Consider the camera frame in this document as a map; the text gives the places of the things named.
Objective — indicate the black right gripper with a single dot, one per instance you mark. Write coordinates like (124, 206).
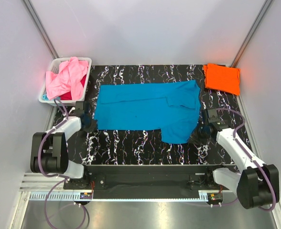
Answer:
(194, 138)

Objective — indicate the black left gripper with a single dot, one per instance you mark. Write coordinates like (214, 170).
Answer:
(93, 126)

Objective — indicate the blue t-shirt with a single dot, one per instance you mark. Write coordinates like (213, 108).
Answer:
(172, 108)

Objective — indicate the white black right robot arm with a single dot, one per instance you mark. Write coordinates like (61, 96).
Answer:
(256, 184)

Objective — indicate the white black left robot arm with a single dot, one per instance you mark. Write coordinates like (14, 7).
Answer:
(49, 153)

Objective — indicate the red t-shirt in basket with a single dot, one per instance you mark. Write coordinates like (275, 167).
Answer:
(76, 91)

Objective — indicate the folded orange t-shirt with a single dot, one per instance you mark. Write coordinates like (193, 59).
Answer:
(222, 78)

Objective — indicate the pink t-shirt in basket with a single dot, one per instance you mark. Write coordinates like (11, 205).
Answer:
(70, 72)

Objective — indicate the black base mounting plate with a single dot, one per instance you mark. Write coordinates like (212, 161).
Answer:
(177, 179)

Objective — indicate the slotted white cable duct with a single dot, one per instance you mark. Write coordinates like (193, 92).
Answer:
(193, 196)

